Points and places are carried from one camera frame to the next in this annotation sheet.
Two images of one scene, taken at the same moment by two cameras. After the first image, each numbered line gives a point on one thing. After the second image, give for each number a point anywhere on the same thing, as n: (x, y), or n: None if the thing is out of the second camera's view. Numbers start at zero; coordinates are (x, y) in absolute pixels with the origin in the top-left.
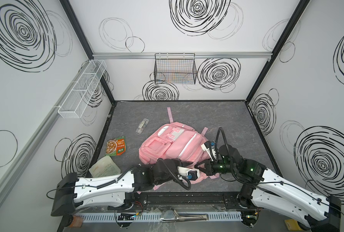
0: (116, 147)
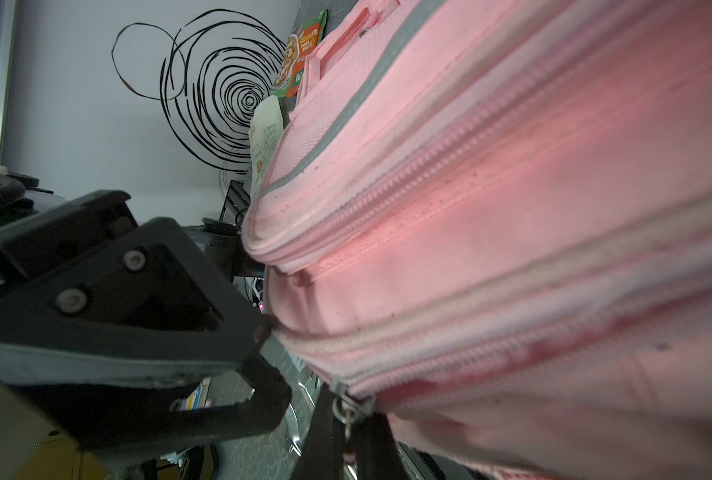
0: (298, 45)
